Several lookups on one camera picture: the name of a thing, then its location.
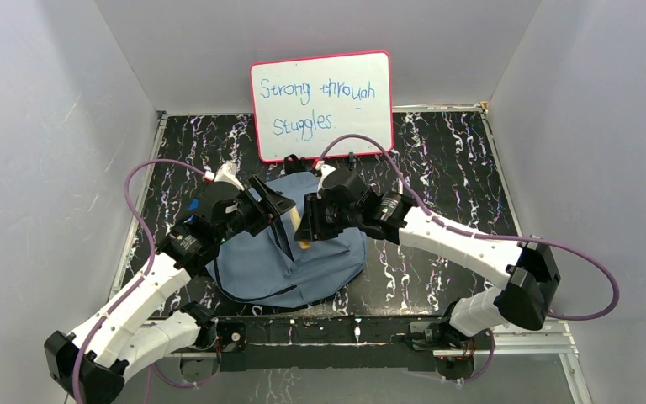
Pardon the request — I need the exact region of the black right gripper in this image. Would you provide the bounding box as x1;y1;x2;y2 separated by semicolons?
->
294;192;361;242

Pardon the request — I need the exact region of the yellow highlighter pen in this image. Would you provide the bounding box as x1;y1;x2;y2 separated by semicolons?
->
289;207;310;250

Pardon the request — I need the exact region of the blue student backpack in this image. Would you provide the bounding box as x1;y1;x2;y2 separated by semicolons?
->
205;171;368;311

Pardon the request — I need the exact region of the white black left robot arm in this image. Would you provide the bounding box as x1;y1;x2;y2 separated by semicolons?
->
45;176;295;403

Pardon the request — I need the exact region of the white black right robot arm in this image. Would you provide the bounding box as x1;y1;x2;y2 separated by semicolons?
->
295;169;560;348

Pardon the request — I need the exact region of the pink framed whiteboard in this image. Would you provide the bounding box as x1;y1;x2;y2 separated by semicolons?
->
249;50;394;163

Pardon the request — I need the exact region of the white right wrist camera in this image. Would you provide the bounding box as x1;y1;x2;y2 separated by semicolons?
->
312;160;336;189

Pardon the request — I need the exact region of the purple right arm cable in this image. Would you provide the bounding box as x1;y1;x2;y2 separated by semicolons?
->
312;133;621;322

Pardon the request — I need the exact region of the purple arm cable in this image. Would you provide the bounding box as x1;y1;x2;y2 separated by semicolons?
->
312;133;621;322
71;159;216;404

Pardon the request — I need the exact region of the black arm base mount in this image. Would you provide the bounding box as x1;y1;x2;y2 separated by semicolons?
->
180;315;495;385

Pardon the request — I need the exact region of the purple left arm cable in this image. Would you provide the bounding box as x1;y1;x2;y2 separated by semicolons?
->
71;159;216;404

